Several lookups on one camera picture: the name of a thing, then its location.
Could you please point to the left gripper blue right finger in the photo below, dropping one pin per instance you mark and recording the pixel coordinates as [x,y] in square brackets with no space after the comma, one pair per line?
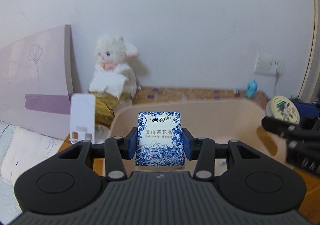
[190,145]

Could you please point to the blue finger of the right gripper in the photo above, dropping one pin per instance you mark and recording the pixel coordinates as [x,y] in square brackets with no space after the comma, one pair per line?
[280,128]
[308,112]

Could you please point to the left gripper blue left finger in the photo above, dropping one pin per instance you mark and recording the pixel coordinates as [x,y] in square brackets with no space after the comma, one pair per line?
[130,144]

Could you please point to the round tin cartoon lid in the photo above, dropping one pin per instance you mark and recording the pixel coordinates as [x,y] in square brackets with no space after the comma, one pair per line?
[283,109]

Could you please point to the blue white porcelain tissue pack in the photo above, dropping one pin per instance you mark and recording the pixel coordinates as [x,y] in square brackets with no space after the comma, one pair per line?
[159,140]

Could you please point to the beige plastic storage basket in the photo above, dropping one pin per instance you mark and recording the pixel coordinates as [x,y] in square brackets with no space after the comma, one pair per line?
[220,120]

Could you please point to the golden yellow bag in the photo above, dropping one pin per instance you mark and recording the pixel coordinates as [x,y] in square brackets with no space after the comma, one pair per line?
[105,105]

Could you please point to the small blue toy figure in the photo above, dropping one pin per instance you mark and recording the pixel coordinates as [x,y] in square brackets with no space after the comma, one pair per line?
[251,89]

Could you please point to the white phone stand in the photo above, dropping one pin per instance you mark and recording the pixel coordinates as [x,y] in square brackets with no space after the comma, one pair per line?
[82,118]

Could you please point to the tiny yellow blue toy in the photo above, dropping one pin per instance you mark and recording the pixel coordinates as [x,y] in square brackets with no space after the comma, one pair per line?
[237,92]

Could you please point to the white tissue paper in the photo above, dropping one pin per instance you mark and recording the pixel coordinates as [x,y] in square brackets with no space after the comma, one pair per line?
[108,82]

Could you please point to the white plush lamb toy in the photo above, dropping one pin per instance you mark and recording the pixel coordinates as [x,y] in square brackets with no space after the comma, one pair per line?
[113,54]

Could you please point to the white wall switch socket panel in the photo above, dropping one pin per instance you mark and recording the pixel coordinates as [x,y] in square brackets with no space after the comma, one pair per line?
[268,66]

